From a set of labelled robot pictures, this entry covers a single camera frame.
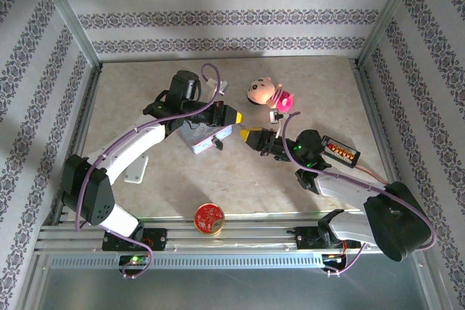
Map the black module with orange connectors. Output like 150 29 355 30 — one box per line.
321 135 362 168

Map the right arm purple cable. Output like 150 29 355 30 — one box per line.
282 111 437 277

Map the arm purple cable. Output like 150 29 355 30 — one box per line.
282 111 437 277
75 62 223 279

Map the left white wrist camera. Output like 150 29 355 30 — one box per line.
205 79 230 97

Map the slotted grey cable duct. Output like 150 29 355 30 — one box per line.
46 254 328 270

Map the blue cartoon tin box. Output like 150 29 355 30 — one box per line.
177 119 234 156

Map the long aluminium rail frame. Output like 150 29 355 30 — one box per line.
34 211 426 254

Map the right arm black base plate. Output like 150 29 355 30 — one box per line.
296 226 361 251

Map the grey metal sheet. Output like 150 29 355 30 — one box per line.
17 251 448 310

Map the brown module wire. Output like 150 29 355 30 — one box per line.
354 164 389 184

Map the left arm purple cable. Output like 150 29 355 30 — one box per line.
75 62 223 279

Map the plush doll in pink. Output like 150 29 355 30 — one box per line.
246 76 295 113

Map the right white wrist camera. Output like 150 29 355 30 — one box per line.
268 108 286 139

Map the red round tin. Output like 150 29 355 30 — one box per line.
194 203 225 237

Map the aluminium side rail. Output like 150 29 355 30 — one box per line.
350 58 413 222
50 62 105 226

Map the aluminium corner post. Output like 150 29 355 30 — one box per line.
31 0 102 68
357 0 428 67

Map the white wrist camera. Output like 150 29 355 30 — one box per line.
268 108 286 139
205 79 230 97

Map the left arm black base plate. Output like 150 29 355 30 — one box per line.
101 227 168 252

